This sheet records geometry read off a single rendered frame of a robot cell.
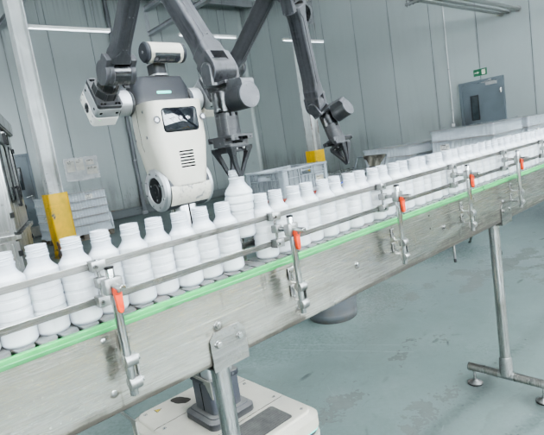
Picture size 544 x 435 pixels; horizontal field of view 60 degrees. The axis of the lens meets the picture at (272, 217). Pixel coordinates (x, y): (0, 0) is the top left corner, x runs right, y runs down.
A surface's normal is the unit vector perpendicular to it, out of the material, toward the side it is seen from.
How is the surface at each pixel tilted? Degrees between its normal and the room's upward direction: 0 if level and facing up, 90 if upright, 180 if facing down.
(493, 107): 90
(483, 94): 90
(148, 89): 90
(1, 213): 90
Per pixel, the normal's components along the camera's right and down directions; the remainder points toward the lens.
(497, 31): -0.73, 0.21
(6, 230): 0.40, 0.07
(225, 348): 0.66, 0.00
